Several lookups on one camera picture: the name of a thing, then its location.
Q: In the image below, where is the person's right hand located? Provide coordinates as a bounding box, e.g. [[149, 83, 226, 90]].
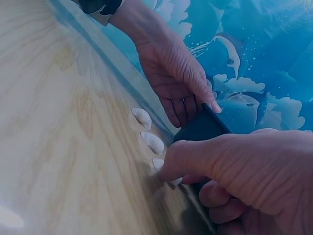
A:
[[156, 128, 313, 235]]

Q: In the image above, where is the person's left hand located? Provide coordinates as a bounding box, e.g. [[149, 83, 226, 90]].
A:
[[107, 1, 223, 128]]

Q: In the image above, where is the dark blue box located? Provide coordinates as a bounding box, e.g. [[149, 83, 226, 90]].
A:
[[172, 103, 233, 235]]

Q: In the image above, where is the black wrist band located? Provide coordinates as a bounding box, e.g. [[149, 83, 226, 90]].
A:
[[77, 0, 123, 16]]

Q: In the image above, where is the white ribbed seashell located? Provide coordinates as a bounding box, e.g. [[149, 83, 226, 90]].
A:
[[152, 158, 166, 172], [140, 131, 165, 155], [131, 107, 153, 130]]

